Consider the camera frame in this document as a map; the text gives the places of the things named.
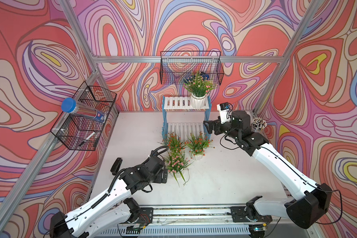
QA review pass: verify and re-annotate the pink flower pot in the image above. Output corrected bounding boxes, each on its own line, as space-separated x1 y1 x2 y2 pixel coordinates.
182 72 216 109
164 150 193 186

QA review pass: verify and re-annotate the red flower pot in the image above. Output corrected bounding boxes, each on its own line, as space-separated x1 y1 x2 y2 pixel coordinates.
162 132 185 152
185 132 213 160

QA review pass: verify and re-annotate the blue white wooden plant rack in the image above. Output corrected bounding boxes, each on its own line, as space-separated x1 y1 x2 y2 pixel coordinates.
161 96 211 141

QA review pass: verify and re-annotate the clear tube blue cap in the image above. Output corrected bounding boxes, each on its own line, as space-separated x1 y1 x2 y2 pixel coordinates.
61 98 106 123

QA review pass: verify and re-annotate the white pen in basket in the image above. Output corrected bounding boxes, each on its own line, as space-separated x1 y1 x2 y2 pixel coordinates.
78 132 96 147

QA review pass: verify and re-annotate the black wire basket wall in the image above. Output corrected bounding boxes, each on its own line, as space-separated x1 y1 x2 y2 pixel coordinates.
160 50 224 86
50 82 117 151

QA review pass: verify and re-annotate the black wire basket back wall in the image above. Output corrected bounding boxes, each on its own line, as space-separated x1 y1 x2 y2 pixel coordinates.
160 50 224 86

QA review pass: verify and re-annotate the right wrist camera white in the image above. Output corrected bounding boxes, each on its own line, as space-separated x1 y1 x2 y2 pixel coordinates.
217 102 233 124

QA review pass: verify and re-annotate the pencil holder with pencils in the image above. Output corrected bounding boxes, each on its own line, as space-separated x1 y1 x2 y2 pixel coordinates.
251 117 267 133

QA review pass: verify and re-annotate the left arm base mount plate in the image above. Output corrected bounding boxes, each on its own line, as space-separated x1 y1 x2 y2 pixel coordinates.
126 207 154 225

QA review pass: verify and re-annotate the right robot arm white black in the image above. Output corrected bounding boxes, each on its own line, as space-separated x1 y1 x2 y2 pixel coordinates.
203 110 333 229

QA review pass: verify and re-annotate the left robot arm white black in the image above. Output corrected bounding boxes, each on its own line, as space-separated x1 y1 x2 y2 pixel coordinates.
49 155 167 238

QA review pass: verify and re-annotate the black wire basket left wall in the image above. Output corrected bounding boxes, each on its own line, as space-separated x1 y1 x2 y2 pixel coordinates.
50 82 117 151

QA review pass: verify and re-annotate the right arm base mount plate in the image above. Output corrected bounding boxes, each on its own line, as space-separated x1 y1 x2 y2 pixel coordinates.
227 206 273 224

